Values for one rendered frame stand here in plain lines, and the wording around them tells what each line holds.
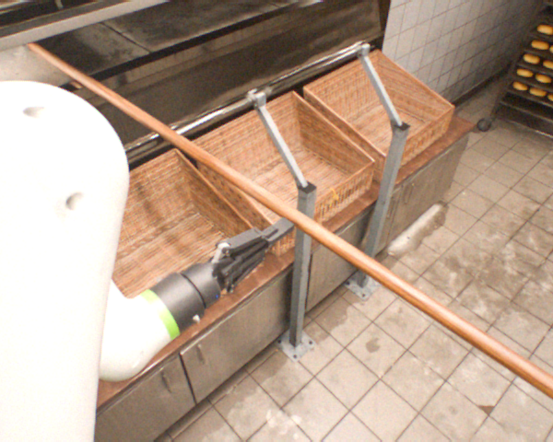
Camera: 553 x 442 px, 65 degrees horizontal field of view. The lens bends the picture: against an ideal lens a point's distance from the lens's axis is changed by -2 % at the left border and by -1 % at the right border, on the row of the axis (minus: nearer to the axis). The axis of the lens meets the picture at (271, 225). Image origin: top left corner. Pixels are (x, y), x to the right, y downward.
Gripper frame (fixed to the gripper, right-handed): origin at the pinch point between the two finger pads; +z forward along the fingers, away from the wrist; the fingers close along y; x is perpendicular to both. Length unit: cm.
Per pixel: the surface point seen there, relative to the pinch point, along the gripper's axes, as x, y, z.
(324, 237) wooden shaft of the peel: 7.5, -0.3, 5.6
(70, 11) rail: -67, -24, -1
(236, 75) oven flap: -81, 18, 57
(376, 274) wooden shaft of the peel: 19.6, 0.2, 5.7
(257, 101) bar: -43, 4, 34
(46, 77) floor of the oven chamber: -95, 2, -5
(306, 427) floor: 6, 120, 12
